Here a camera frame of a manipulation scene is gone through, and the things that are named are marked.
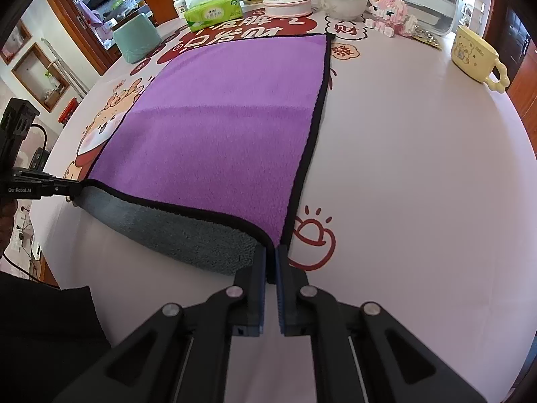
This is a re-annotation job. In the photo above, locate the purple grey microfiber towel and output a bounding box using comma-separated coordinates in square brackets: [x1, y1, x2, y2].
[76, 34, 332, 276]

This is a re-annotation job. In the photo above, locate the teal ceramic canister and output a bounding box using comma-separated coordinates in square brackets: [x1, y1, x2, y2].
[113, 14, 162, 64]

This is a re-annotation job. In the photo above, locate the white pill bottle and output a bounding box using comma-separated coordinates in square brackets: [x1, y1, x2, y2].
[172, 0, 188, 18]

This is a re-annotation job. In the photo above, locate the green tissue pack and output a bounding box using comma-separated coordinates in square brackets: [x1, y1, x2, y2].
[185, 0, 243, 32]

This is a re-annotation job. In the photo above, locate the white ceramic bowl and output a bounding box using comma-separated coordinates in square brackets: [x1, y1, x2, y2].
[317, 0, 369, 21]

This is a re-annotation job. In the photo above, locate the pink block figurine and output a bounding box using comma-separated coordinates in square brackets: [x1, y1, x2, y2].
[365, 0, 418, 37]

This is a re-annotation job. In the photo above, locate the small patterned packet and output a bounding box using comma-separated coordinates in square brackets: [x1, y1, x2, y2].
[411, 25, 442, 50]

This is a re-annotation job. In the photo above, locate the yellow bubble-handle mug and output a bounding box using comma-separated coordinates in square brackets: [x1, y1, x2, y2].
[450, 26, 510, 94]

